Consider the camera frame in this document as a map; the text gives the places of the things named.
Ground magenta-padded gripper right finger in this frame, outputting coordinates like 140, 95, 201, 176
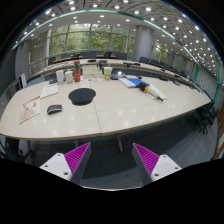
131, 142, 183, 186

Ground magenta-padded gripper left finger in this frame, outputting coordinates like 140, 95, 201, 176
39, 142, 93, 185

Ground black computer mouse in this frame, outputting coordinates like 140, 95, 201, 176
46, 104, 63, 115

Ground black mouse pad with wrist rest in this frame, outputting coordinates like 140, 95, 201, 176
67, 87, 97, 107

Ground red and white fan-print poster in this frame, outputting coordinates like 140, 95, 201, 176
19, 95, 42, 125

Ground white printed paper document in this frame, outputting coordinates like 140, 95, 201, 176
39, 83, 60, 100

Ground white booklet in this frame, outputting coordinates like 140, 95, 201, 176
146, 83, 168, 101

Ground black and yellow handheld microphone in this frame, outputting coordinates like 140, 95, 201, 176
138, 82, 164, 102

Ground black gooseneck conference microphone unit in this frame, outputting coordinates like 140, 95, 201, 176
110, 68, 128, 80
48, 73, 58, 85

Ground stack of white paper cups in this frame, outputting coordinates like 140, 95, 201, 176
55, 69, 65, 84

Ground white lidded ceramic mug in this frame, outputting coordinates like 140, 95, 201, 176
64, 70, 74, 84

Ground white standing panel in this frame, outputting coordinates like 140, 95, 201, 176
19, 73, 28, 89

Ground blue and white book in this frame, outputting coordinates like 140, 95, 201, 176
118, 77, 151, 89

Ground colourful sticker sheet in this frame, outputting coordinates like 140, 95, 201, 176
80, 77, 103, 84

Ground red bottle with green band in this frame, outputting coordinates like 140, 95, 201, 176
73, 60, 82, 83

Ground white cardboard box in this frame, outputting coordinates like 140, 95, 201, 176
81, 64, 104, 80

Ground long curved conference table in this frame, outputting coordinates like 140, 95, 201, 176
33, 58, 201, 92

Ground green-printed paper cup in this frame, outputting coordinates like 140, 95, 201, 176
103, 66, 114, 81

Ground group of dark office chairs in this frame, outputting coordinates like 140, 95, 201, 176
48, 49, 201, 88

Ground group of round ceiling lights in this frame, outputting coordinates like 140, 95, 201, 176
19, 0, 221, 64

